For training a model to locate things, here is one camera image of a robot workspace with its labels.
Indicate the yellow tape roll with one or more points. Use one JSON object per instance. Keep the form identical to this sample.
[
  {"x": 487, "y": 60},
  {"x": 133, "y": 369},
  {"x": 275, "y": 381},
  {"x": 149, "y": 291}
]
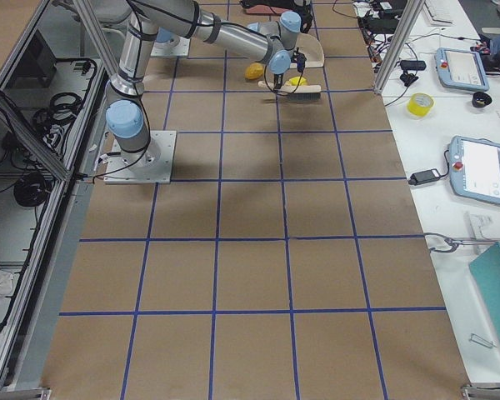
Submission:
[{"x": 420, "y": 104}]

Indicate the upper blue teach pendant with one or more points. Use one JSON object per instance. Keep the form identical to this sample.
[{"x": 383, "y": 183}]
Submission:
[{"x": 460, "y": 69}]

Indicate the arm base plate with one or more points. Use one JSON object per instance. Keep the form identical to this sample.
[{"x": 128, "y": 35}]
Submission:
[
  {"x": 153, "y": 166},
  {"x": 173, "y": 48}
]

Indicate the lower blue teach pendant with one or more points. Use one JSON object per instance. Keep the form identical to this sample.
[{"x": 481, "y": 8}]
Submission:
[{"x": 474, "y": 169}]

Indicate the beige hand brush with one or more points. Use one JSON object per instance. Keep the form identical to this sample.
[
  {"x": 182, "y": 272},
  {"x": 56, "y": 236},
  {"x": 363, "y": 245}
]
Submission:
[{"x": 302, "y": 93}]

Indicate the small black bowl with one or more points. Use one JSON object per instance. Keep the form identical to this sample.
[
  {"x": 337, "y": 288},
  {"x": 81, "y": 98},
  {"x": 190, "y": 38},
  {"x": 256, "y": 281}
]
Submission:
[{"x": 481, "y": 100}]

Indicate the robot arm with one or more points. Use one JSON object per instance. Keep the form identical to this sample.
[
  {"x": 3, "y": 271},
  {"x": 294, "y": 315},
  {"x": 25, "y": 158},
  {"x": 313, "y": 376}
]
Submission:
[
  {"x": 304, "y": 9},
  {"x": 159, "y": 29}
]

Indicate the beige plastic dustpan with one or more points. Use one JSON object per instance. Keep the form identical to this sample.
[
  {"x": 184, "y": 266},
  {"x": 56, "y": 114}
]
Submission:
[{"x": 307, "y": 53}]

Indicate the black lined trash bin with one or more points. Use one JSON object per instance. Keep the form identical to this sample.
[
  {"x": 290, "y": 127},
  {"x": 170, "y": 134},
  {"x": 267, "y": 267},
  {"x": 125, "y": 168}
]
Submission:
[{"x": 269, "y": 8}]

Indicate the blue teach pendant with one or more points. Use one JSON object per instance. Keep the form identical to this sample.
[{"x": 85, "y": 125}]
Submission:
[
  {"x": 460, "y": 69},
  {"x": 474, "y": 169}
]

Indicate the yellow lemon toy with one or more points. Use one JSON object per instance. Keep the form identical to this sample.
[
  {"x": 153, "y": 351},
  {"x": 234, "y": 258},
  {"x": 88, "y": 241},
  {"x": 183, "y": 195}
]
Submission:
[{"x": 254, "y": 71}]

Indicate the small black power brick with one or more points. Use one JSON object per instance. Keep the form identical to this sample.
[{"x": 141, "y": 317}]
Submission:
[{"x": 424, "y": 177}]

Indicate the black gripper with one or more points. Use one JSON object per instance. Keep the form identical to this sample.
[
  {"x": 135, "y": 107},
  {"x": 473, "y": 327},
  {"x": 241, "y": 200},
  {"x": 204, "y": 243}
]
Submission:
[
  {"x": 277, "y": 78},
  {"x": 302, "y": 12}
]

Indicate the aluminium frame post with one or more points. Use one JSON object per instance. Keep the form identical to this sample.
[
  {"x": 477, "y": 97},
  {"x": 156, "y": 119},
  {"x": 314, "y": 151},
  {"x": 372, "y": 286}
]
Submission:
[{"x": 404, "y": 27}]

